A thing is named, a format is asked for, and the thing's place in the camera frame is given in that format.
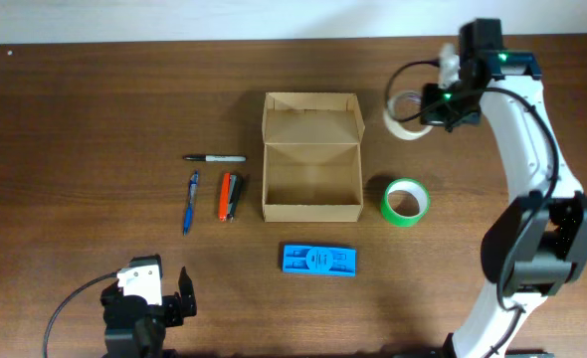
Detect open cardboard box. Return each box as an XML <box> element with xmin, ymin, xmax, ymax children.
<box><xmin>262</xmin><ymin>92</ymin><xmax>365</xmax><ymax>223</ymax></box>

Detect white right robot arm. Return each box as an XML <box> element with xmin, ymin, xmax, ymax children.
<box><xmin>420</xmin><ymin>19</ymin><xmax>587</xmax><ymax>357</ymax></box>

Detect orange black stapler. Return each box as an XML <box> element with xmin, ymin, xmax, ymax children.
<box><xmin>218</xmin><ymin>173</ymin><xmax>244</xmax><ymax>222</ymax></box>

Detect green tape roll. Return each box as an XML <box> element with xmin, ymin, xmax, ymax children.
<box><xmin>380</xmin><ymin>178</ymin><xmax>431</xmax><ymax>227</ymax></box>

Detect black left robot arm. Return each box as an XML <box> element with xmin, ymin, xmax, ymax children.
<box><xmin>100</xmin><ymin>255</ymin><xmax>197</xmax><ymax>358</ymax></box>

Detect blue pen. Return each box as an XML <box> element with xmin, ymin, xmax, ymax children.
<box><xmin>182</xmin><ymin>170</ymin><xmax>199</xmax><ymax>236</ymax></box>

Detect white tape roll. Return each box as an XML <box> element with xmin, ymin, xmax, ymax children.
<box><xmin>383</xmin><ymin>90</ymin><xmax>433</xmax><ymax>141</ymax></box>

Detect blue plastic case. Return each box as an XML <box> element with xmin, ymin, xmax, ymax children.
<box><xmin>282</xmin><ymin>244</ymin><xmax>357</xmax><ymax>277</ymax></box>

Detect black silver marker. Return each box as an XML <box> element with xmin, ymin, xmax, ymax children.
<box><xmin>182</xmin><ymin>154</ymin><xmax>247</xmax><ymax>163</ymax></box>

